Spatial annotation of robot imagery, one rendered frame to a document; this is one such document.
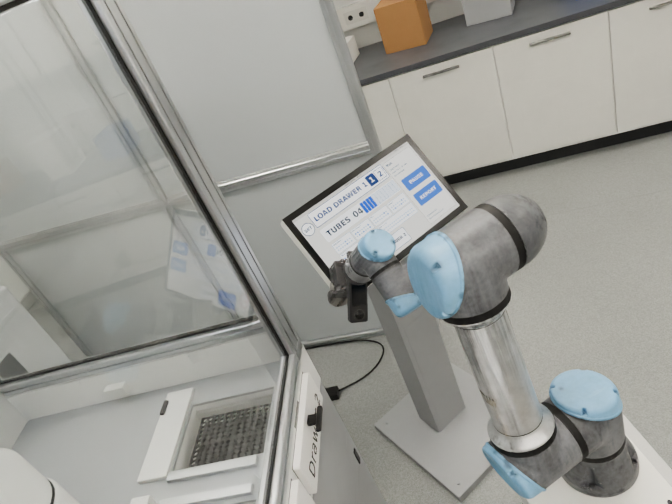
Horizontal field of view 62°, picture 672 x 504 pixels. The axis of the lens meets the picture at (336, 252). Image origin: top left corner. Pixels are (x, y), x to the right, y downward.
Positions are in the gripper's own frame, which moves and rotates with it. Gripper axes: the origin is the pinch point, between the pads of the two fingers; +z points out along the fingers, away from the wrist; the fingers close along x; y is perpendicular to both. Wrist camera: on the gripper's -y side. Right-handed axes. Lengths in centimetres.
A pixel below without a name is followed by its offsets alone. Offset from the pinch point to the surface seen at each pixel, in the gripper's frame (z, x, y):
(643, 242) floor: 59, -184, 45
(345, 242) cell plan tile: 6.3, -7.9, 21.7
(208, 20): 19, 26, 118
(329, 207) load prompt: 5.0, -4.2, 32.8
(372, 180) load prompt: 2.6, -18.8, 41.2
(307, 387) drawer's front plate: 6.3, 9.1, -19.7
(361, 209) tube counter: 4.3, -14.1, 31.8
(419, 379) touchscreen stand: 55, -47, -12
